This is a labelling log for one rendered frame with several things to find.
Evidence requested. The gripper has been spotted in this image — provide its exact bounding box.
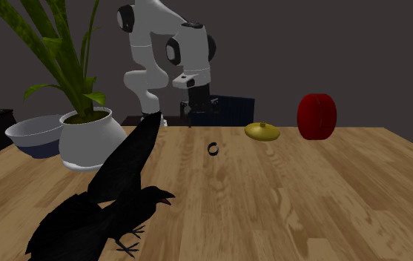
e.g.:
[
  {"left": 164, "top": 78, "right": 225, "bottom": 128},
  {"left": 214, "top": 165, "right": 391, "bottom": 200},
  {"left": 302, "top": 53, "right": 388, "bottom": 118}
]
[{"left": 179, "top": 83, "right": 212, "bottom": 128}]

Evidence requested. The dark blue chair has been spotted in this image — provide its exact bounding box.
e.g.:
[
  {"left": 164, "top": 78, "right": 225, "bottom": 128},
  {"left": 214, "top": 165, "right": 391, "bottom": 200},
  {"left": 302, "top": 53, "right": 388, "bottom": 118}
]
[{"left": 190, "top": 94, "right": 256, "bottom": 128}]

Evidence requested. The yellow flat round gourd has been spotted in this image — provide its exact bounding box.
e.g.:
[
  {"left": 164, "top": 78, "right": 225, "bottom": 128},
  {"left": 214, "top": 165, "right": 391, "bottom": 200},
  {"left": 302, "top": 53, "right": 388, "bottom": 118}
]
[{"left": 243, "top": 122, "right": 281, "bottom": 142}]

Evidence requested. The green plant in white pot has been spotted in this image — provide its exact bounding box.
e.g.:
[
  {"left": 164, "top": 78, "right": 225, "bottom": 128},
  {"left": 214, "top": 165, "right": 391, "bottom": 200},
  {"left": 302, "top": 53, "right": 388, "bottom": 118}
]
[{"left": 0, "top": 0, "right": 128, "bottom": 172}]

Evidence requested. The black crow figure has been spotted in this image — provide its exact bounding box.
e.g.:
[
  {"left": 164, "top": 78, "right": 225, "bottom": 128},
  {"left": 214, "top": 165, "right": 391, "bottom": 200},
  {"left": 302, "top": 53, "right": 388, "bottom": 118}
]
[{"left": 25, "top": 110, "right": 176, "bottom": 261}]

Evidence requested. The red round cylinder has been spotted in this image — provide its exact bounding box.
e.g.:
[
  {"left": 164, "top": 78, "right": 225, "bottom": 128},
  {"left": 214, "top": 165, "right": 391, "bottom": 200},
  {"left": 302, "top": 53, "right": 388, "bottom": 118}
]
[{"left": 297, "top": 93, "right": 338, "bottom": 141}]

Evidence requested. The white and blue bowl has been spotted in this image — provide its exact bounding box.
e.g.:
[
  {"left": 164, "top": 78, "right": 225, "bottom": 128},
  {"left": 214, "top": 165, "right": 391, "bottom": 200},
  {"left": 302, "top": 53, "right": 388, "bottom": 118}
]
[{"left": 4, "top": 114, "right": 65, "bottom": 159}]

